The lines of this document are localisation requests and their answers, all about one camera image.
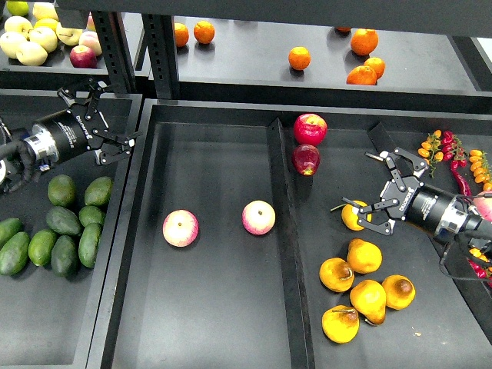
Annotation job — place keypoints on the dark green avocado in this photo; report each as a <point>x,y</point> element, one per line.
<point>64,259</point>

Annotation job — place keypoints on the bright red apple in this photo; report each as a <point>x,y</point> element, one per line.
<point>310,129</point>

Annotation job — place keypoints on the black tray divider right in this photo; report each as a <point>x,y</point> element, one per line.
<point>475,292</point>

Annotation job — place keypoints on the pink apple left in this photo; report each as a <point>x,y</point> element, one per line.
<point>180,228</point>

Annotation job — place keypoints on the dark red apple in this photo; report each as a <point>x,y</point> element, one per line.
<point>306,159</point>

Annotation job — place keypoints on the mixed cherry tomatoes lower right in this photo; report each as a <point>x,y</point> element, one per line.
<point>480,267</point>

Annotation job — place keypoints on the red chili pepper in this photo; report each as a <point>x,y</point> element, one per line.
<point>463,185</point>

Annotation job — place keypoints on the pale yellow apple upper left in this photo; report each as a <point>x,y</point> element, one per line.
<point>18,24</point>

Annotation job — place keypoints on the orange small right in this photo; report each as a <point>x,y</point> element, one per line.
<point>377,64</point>

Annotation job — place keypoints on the yellow pear right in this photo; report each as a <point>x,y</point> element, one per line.
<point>400,291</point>

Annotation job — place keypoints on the green avocado upper right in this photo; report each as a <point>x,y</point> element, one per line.
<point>98,192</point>

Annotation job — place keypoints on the orange front right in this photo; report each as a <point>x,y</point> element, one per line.
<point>362,75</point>

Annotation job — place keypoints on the yellow pear middle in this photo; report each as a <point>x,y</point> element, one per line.
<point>363,256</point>

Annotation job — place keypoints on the round green avocado top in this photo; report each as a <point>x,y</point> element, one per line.
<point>62,191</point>

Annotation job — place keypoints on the pale yellow apple front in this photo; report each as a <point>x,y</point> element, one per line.
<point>31,54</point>

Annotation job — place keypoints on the orange cherry tomato bunch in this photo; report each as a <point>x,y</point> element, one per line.
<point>430,151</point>

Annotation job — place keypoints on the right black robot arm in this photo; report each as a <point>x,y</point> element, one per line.
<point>475,231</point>

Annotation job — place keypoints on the black shelf post left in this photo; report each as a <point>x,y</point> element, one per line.
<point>115,51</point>

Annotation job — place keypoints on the black shelf post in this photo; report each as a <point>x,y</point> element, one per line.
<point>115,51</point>
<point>160,40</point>

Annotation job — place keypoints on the yellow pear curled stem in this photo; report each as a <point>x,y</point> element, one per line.
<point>336,275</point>

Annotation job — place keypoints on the pale yellow apple middle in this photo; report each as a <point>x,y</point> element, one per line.
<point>45,37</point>

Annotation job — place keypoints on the pink peach right edge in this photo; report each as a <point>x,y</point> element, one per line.
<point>483,204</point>

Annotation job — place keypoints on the pink peach on shelf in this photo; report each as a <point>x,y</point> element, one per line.
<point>90,39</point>

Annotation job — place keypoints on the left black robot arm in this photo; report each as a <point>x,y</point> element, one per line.
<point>18,164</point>

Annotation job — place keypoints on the red cherry tomato bunch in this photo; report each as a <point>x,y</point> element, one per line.
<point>453,150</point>

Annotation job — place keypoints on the black shelf post right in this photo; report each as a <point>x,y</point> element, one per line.
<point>160,40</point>

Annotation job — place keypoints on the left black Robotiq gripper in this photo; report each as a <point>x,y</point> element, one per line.
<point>81,127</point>

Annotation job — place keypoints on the dark avocado centre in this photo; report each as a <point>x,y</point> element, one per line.
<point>63,221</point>

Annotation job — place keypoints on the yellow pear bottom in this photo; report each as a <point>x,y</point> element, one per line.
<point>369,298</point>

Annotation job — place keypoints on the pale yellow apple with stem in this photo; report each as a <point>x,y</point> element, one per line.
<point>68,36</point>

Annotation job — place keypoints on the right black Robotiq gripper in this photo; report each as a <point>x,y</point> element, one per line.
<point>408,199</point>

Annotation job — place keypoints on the pale yellow apple top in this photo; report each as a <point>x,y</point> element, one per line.
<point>44,10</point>

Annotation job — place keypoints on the yellow pear with brown top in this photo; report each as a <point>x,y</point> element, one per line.
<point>340,324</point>

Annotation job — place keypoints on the green avocado lower right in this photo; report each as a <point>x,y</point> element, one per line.
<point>88,244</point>

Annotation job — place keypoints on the green avocado middle right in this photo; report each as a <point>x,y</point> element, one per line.
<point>91,214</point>

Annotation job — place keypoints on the red apple on shelf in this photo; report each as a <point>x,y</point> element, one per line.
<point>82,56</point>

